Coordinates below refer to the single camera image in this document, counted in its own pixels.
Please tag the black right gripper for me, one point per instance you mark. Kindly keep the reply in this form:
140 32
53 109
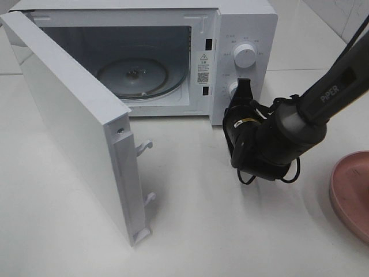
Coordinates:
240 124

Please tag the pink round plate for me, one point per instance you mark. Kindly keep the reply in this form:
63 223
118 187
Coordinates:
348 192

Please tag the white microwave door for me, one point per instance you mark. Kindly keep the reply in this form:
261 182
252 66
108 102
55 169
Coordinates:
89 123

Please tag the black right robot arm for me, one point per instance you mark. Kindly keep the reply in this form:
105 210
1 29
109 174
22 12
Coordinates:
263 141

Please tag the lower white round knob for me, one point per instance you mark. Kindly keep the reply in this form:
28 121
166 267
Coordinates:
232 89

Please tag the white round knob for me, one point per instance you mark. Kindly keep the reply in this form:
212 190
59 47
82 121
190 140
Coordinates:
232 89
244 55

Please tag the upper white round knob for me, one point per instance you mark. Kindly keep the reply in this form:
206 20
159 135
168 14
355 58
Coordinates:
244 55

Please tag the white warning label sticker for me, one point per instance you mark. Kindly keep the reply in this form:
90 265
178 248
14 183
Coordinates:
203 67

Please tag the white microwave oven body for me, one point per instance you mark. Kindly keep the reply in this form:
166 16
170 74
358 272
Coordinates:
96 33

